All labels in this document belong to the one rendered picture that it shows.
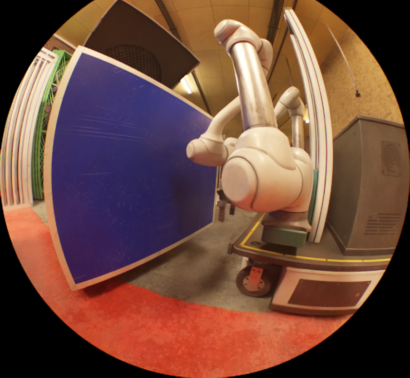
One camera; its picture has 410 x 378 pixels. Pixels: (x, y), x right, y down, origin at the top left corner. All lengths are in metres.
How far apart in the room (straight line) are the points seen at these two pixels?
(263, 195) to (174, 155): 0.50
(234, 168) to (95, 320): 0.75
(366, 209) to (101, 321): 1.06
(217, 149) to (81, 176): 0.49
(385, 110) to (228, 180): 2.45
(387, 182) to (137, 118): 0.97
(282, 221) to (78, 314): 0.89
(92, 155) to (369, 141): 0.92
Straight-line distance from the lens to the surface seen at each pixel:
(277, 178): 0.31
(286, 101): 1.18
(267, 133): 0.35
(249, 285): 0.74
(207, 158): 0.58
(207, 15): 3.07
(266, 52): 0.77
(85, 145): 0.48
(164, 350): 0.63
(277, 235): 0.53
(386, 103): 2.57
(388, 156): 0.70
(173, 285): 0.83
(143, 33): 1.36
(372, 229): 0.69
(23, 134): 2.32
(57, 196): 0.48
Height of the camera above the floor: 0.60
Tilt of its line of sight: 2 degrees down
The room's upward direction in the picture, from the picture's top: 4 degrees clockwise
